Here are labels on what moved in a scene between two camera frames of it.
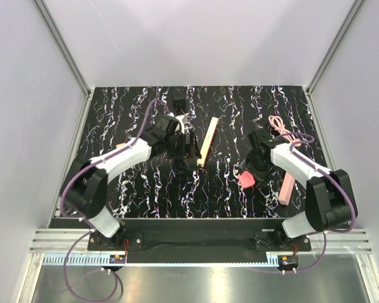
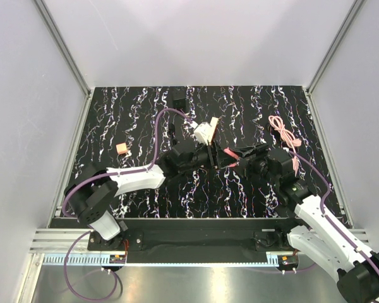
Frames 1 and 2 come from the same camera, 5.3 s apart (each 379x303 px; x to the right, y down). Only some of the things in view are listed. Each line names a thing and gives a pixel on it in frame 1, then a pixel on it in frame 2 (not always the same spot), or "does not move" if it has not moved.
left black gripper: x=186 y=151 → x=222 y=159
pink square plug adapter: x=246 y=179 → x=229 y=151
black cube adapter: x=177 y=98 does not move
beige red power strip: x=213 y=127 does not move
